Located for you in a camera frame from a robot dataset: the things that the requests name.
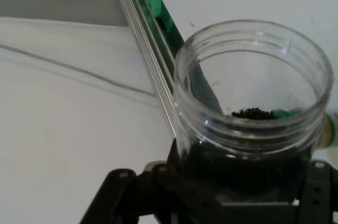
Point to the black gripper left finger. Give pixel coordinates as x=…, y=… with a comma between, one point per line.
x=163, y=181

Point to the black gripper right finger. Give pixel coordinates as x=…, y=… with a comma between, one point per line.
x=319, y=195

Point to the black seeds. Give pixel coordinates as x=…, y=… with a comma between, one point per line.
x=237, y=171

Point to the clear plastic jar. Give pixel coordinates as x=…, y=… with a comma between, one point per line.
x=253, y=76

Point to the green-capped spice bottle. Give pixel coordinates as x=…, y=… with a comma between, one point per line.
x=328, y=131

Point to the aluminium wall rail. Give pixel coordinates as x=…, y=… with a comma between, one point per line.
x=142, y=49

